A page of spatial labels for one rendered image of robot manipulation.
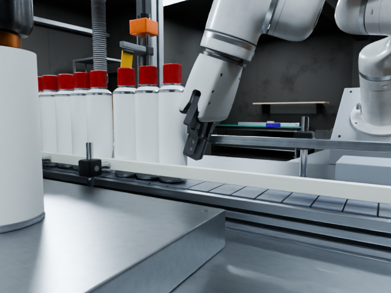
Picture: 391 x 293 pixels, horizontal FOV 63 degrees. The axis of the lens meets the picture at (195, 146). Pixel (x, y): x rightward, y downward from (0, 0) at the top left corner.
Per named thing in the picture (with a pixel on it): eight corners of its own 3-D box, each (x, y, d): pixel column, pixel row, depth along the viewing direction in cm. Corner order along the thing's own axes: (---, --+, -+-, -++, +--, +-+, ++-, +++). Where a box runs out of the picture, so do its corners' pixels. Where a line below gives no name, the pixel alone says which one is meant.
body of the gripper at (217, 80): (220, 50, 57) (201, 110, 60) (189, 39, 48) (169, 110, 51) (258, 62, 54) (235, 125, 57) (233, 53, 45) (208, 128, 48)
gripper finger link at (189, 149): (195, 117, 55) (184, 153, 57) (185, 117, 52) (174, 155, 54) (211, 124, 53) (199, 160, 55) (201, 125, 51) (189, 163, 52)
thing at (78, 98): (67, 169, 69) (63, 72, 67) (86, 165, 74) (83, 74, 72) (84, 171, 67) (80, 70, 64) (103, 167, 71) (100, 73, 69)
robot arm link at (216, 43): (220, 37, 56) (215, 54, 57) (194, 26, 49) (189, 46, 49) (264, 50, 52) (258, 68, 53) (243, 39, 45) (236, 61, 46)
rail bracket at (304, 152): (284, 218, 52) (287, 117, 51) (295, 207, 59) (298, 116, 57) (304, 222, 51) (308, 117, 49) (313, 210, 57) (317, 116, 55)
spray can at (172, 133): (153, 181, 57) (151, 63, 55) (168, 176, 62) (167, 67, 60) (178, 184, 55) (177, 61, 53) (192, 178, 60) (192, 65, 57)
